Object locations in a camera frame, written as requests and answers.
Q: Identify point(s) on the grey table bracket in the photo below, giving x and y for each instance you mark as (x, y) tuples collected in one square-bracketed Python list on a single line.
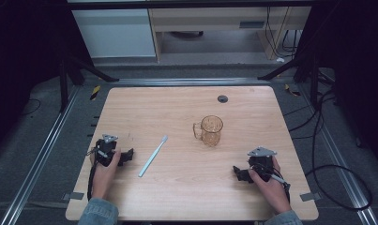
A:
[(310, 197), (73, 196)]

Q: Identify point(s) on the yellow black tape strip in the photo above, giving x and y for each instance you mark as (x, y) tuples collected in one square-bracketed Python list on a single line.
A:
[(290, 90), (95, 92)]

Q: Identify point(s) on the aluminium floor rail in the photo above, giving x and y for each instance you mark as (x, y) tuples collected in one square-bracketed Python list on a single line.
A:
[(343, 162), (36, 162), (189, 82)]

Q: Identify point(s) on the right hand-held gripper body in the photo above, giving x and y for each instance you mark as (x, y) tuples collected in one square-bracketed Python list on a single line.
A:
[(261, 162)]

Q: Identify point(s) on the black metal stand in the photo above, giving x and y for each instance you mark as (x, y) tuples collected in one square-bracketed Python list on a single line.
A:
[(313, 78), (64, 84)]

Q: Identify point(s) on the white toothbrush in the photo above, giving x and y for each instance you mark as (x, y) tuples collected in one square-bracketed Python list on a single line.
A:
[(152, 156)]

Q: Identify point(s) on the person's right hand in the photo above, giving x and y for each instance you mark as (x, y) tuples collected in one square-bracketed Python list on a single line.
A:
[(271, 193)]

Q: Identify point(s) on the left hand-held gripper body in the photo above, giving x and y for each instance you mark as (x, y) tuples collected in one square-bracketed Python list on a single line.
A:
[(106, 149)]

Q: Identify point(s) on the amber glass cup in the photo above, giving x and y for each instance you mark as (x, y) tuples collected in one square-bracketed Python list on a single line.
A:
[(210, 132)]

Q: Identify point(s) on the white cabinet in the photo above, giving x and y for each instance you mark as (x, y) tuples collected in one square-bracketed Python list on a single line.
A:
[(114, 33)]

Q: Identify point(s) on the person's left hand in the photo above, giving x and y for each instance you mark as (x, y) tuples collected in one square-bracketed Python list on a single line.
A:
[(102, 178)]

